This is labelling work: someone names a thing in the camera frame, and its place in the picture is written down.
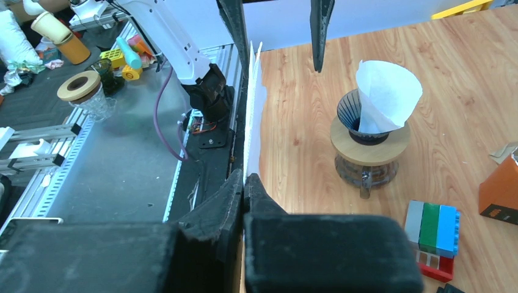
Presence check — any blue glass dripper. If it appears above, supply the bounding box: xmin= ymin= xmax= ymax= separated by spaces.
xmin=337 ymin=89 xmax=390 ymax=146

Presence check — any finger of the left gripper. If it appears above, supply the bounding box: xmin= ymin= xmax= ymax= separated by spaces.
xmin=310 ymin=0 xmax=335 ymax=73
xmin=216 ymin=0 xmax=250 ymax=79

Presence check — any red toy brick stack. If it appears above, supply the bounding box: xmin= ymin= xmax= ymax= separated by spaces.
xmin=404 ymin=200 xmax=461 ymax=283

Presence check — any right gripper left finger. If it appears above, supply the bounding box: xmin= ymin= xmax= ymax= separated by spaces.
xmin=1 ymin=169 xmax=243 ymax=292

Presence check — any glass coffee carafe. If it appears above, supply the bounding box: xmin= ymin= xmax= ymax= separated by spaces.
xmin=334 ymin=155 xmax=399 ymax=199

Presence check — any wooden lid glass jar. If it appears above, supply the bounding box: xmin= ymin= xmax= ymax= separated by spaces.
xmin=56 ymin=70 xmax=116 ymax=121

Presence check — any large wooden dripper ring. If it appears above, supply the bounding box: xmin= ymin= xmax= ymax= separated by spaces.
xmin=329 ymin=116 xmax=412 ymax=167

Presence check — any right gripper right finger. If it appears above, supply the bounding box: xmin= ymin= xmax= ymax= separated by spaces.
xmin=244 ymin=174 xmax=424 ymax=292

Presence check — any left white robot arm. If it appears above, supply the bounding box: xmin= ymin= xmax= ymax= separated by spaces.
xmin=96 ymin=1 xmax=335 ymax=122

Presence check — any white paper coffee filter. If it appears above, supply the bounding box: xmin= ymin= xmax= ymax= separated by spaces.
xmin=356 ymin=60 xmax=423 ymax=134

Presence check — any dark green glass cup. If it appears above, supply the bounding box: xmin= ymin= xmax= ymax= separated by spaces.
xmin=90 ymin=58 xmax=125 ymax=96

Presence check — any paper cup stack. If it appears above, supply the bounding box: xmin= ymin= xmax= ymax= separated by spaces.
xmin=31 ymin=12 xmax=91 ymax=65

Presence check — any orange filter box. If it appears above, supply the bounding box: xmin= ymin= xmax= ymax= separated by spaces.
xmin=478 ymin=149 xmax=517 ymax=225

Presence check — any aluminium frame rail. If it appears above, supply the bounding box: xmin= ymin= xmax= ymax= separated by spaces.
xmin=1 ymin=42 xmax=241 ymax=226

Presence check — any colourful toy pile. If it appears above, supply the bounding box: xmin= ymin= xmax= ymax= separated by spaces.
xmin=100 ymin=35 xmax=156 ymax=81

